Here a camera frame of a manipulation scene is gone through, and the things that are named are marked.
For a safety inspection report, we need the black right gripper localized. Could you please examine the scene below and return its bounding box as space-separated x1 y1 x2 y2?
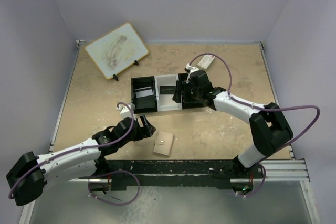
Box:
173 80 202 103

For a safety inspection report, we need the beige card holder wallet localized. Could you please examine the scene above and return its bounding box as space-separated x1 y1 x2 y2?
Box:
153 131 174 156

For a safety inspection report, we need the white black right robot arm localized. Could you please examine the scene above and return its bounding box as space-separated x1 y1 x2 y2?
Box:
185 70 293 177

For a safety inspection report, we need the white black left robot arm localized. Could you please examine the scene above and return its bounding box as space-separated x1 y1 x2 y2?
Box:
6 115 156 206

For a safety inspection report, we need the black card in middle bin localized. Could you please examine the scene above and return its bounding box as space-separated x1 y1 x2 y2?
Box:
159 86 176 95

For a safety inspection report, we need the white card in left bin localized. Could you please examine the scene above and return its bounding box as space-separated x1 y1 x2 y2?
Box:
135 89 153 98

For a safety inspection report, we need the black right bin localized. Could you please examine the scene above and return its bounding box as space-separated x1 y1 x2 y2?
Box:
174 73 203 109

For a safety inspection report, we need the black bin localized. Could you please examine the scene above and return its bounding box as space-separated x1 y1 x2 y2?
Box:
131 76 158 114
174 73 203 109

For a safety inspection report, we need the small white red box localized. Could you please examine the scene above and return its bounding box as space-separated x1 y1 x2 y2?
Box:
197 54 215 70

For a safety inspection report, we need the white middle bin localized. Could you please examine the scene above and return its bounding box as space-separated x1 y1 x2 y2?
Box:
154 74 182 112

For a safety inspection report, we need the black left bin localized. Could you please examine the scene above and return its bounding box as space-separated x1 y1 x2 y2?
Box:
131 76 158 114

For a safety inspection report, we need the black board stand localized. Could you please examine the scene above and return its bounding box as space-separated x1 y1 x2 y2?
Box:
112 60 139 81

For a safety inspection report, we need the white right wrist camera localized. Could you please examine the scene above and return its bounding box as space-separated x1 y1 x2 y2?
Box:
184 63 200 74

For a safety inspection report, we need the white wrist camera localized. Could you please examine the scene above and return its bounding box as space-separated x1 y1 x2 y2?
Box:
117 103 135 119
184 63 200 74

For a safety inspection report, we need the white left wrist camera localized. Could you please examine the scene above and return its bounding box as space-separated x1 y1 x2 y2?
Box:
117 103 135 119

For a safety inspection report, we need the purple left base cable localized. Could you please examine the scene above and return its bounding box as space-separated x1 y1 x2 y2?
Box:
88 170 141 206

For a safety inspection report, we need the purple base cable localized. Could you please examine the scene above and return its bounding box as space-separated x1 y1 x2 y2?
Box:
88 170 141 206
235 165 267 199

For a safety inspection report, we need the white board with wooden frame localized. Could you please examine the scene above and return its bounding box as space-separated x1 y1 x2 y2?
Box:
85 22 149 80

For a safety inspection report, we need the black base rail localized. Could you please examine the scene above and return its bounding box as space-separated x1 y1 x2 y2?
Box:
78 158 265 191

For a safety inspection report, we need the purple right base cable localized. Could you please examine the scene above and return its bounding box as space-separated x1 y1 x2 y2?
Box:
235 165 267 199

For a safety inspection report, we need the aluminium table frame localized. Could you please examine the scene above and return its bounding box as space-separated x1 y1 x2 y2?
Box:
18 40 321 224

